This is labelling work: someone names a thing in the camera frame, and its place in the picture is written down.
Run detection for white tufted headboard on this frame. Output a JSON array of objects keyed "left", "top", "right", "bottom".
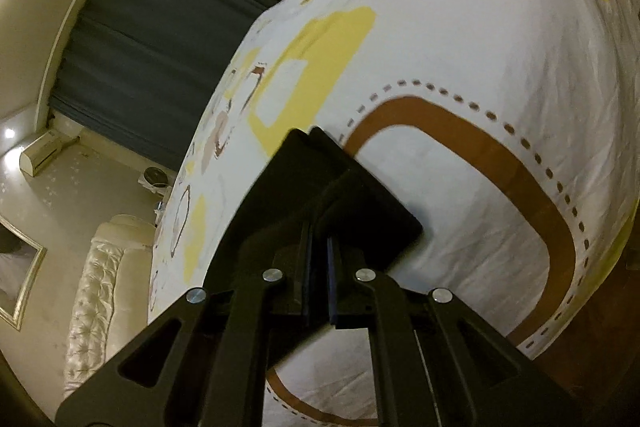
[{"left": 62, "top": 214, "right": 173, "bottom": 404}]

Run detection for gold framed mirror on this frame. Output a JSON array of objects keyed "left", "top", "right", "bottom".
[{"left": 0, "top": 213, "right": 48, "bottom": 334}]

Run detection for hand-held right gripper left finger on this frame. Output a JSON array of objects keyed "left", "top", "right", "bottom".
[{"left": 55, "top": 221, "right": 314, "bottom": 427}]

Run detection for black pants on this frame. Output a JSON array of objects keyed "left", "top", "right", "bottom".
[{"left": 202, "top": 126, "right": 424, "bottom": 374}]

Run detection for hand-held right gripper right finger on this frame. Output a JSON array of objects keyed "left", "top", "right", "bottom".
[{"left": 326, "top": 238, "right": 587, "bottom": 427}]

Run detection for dark blue curtain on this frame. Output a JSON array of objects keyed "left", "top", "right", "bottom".
[{"left": 47, "top": 0, "right": 287, "bottom": 174}]

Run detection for printed white bed sheet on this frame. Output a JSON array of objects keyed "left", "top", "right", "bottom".
[{"left": 146, "top": 0, "right": 640, "bottom": 427}]

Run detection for white air conditioner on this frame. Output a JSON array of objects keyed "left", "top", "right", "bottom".
[{"left": 19, "top": 130, "right": 81, "bottom": 178}]

